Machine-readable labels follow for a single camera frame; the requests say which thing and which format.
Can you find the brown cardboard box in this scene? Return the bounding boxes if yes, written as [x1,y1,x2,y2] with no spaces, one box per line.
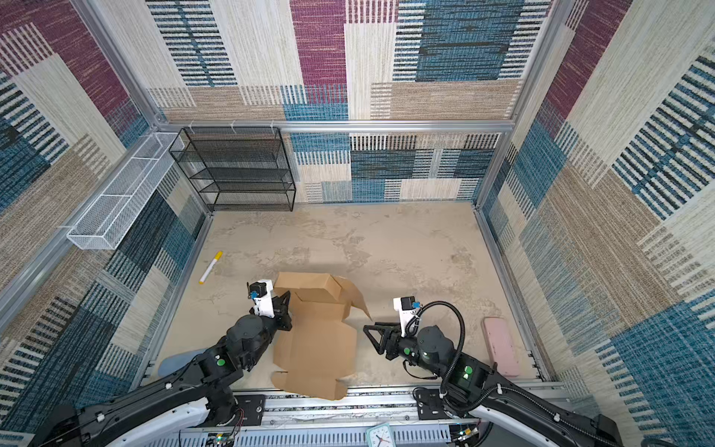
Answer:
[271,272,370,400]

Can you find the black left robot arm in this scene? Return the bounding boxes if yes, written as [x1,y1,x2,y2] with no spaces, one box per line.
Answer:
[30,292,292,446]

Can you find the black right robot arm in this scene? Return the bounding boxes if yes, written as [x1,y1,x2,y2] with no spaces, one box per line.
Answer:
[363,323,622,446]

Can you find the yellow white marker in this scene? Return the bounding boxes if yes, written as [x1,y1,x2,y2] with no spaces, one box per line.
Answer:
[199,251,223,285]

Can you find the small teal clock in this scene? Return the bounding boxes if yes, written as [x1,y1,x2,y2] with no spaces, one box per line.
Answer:
[366,423,396,447]

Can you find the pink eraser block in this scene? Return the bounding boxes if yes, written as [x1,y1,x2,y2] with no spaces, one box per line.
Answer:
[482,317,521,378]

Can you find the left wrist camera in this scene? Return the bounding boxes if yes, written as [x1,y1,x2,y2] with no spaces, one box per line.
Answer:
[248,279,275,318]

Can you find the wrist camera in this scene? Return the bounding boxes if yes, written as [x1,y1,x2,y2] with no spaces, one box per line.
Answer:
[248,279,275,318]
[393,296,421,337]

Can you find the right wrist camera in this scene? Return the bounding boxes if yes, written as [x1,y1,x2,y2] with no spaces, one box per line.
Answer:
[393,296,421,337]

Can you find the black corrugated cable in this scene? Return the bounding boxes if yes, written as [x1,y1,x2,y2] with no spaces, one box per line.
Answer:
[412,300,467,392]

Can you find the aluminium mounting rail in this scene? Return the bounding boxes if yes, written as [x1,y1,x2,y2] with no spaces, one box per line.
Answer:
[94,384,537,447]

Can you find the black wire mesh shelf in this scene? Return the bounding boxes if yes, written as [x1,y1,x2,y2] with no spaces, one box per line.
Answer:
[169,127,296,212]

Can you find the white wire mesh basket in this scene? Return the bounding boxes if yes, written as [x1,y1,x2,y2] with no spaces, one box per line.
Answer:
[67,132,177,251]

